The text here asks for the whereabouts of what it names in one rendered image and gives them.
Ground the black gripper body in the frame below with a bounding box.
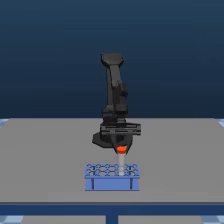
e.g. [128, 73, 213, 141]
[99, 122, 143, 137]

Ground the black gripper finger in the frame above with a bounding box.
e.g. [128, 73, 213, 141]
[109, 135, 120, 152]
[123, 134, 135, 152]

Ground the orange-capped clear centrifuge tube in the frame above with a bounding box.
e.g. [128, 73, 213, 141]
[116, 145, 128, 177]

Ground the blue tube rack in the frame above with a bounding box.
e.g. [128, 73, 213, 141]
[83, 162, 141, 192]

